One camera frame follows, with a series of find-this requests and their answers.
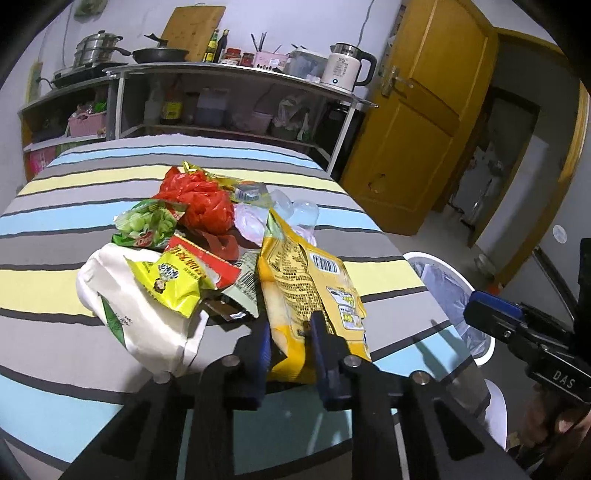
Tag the grey green snack packet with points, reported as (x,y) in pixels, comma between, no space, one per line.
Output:
(244,286)

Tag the pale pink plastic bag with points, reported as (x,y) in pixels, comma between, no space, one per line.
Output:
(249,221)

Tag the black appliance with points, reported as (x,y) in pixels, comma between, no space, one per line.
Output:
(334,127)

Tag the grey shelf unit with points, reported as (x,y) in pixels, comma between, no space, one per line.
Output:
(60,92)

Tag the green pea snack bag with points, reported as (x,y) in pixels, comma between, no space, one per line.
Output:
(147,224)

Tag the black frying pan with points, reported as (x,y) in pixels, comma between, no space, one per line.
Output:
(159,55)

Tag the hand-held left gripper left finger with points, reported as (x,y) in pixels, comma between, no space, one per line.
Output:
(264,353)

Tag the yellow label oil bottle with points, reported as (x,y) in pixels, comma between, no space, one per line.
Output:
(171,110)

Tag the black induction cooker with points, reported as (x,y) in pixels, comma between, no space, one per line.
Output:
(78,76)

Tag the large yellow snack bag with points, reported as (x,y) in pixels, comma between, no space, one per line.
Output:
(295,277)

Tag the small yellow snack packet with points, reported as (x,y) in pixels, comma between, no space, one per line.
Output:
(171,281)

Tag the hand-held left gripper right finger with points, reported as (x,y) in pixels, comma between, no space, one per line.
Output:
(318,353)

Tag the red lid jar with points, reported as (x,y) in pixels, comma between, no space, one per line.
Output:
(247,59)
(232,56)

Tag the clear storage container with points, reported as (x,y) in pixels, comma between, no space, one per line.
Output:
(304,64)

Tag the white plastic bag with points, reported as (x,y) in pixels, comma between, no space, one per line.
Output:
(138,327)

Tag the dark sauce bottle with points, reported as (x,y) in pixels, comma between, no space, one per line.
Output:
(224,46)

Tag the steel steamer pot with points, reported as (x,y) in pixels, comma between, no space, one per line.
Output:
(94,48)

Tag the pink utensil holder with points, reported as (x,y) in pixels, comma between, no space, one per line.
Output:
(270,61)

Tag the pink plastic container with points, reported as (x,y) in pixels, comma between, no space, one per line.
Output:
(251,122)

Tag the grey plastic jug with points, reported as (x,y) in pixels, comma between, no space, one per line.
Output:
(212,110)

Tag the white electric kettle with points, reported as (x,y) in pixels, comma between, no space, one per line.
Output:
(341,69)

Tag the white trash bin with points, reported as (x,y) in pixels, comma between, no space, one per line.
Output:
(443,286)

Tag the white stool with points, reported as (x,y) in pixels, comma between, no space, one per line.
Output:
(496,410)

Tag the yellow wooden door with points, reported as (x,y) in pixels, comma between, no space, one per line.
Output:
(415,138)

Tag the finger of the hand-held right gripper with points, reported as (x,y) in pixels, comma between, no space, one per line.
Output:
(489,318)

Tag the metal kitchen shelf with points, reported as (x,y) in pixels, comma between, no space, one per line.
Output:
(231,69)

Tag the white plastic bottle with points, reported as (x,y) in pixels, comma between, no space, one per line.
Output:
(152,108)

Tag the clear plastic cup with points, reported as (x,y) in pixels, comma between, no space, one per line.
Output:
(280,202)
(304,217)

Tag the pink basket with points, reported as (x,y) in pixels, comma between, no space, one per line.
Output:
(87,124)

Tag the yellow label sauce bottle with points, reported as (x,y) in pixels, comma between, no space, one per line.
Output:
(211,48)

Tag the crumpled clear plastic bags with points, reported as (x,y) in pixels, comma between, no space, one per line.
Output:
(291,115)

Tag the pink printed package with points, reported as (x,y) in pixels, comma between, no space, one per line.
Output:
(40,161)

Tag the striped bed sheet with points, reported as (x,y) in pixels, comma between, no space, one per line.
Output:
(92,184)

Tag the person's right hand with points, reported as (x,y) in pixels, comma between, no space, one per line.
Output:
(545,420)

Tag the red white snack packet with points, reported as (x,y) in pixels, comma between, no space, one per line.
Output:
(218,272)

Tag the yellow green wrapper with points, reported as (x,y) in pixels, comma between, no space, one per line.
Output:
(221,179)

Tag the red plastic bag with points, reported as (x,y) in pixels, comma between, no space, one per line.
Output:
(203,203)

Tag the wooden cutting board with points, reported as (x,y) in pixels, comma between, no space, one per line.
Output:
(194,30)

